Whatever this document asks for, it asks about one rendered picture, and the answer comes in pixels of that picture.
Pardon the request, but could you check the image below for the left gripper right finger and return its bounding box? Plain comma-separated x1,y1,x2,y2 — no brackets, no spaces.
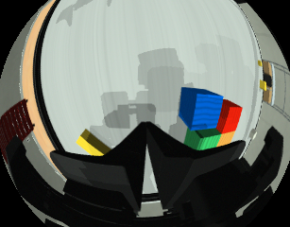
146,122,246,210

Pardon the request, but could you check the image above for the yellow cube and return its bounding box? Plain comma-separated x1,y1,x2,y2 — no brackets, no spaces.
260,80,266,91

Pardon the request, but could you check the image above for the green cube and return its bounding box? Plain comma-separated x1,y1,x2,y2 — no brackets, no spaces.
183,127,221,150

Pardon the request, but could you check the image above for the orange cube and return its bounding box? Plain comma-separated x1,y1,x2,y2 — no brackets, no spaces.
217,131,235,147

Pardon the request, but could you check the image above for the blue cube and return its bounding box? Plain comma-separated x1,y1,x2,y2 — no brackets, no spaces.
179,87,223,131

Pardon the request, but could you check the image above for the red cube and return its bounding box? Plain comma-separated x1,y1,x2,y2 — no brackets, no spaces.
216,99,243,134

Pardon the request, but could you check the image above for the yellow rectangular bar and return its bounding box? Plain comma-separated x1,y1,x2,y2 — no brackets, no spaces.
76,130,111,156

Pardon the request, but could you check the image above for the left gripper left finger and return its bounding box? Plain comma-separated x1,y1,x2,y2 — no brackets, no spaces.
50,122,146,212

